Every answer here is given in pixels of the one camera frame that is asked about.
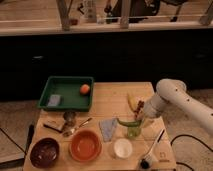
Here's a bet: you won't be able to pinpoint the grey folded cloth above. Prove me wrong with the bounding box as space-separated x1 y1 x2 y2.
99 118 117 142

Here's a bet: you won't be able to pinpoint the dark brown bowl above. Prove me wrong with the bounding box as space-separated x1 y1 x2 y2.
30 138 59 169

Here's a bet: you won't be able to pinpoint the white cup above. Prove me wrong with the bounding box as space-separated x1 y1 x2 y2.
113 138 133 159

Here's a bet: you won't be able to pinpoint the green plastic tray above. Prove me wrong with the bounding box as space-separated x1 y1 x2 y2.
38 76 94 112

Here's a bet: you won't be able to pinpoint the grey sponge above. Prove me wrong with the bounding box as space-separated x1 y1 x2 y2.
47 94 61 107

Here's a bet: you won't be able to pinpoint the small metal cup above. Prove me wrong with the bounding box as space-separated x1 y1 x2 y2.
63 112 76 126

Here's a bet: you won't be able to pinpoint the green plastic cup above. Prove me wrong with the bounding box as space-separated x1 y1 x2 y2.
127 126 141 139

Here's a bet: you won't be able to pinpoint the orange bowl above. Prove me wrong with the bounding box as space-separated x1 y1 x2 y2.
69 130 102 163

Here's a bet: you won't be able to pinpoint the dark red grapes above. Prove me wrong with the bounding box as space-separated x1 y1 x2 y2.
134 100 144 120

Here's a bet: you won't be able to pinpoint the black handled brush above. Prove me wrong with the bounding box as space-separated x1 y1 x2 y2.
139 129 165 169

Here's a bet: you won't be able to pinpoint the orange fruit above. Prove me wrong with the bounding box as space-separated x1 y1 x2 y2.
80 84 90 95

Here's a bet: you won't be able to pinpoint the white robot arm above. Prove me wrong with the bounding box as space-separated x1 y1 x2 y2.
137 79 213 136

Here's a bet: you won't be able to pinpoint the yellow banana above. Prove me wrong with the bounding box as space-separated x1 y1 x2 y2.
127 94 137 111

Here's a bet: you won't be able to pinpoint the black cable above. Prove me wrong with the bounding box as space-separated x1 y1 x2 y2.
170 133 213 171

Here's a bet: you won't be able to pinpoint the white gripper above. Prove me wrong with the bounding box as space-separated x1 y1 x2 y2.
138 112 154 128

